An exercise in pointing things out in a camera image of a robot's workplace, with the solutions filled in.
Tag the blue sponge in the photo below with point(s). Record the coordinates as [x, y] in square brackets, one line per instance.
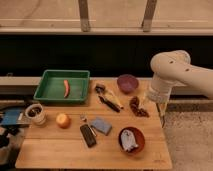
[101, 125]

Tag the right metal post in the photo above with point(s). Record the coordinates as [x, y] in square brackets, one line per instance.
[148, 15]

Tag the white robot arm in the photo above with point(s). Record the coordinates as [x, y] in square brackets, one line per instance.
[174, 67]

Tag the white crumpled cloth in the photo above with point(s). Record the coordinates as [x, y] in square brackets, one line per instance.
[128, 140]

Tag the green plastic tray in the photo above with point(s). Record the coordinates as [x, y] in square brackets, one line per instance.
[51, 86]

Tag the purple bowl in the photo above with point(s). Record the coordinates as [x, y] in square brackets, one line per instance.
[127, 83]

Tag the metal post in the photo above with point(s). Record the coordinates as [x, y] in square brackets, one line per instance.
[148, 15]
[84, 15]

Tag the white cup with contents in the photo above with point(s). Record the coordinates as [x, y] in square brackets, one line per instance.
[36, 114]

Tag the orange apple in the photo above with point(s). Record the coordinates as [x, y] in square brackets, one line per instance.
[63, 120]

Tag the small metal clip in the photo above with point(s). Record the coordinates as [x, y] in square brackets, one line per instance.
[83, 118]

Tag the brown dried grapes bunch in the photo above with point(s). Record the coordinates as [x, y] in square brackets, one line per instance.
[138, 111]

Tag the left metal post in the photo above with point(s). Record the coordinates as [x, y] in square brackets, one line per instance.
[84, 15]

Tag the black rectangular remote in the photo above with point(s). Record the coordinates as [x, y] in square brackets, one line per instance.
[88, 135]

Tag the blue box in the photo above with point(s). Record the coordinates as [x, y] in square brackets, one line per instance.
[14, 116]

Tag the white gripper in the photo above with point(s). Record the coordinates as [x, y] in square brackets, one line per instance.
[159, 91]

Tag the dark red bowl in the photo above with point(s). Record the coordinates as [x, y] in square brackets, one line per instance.
[140, 140]

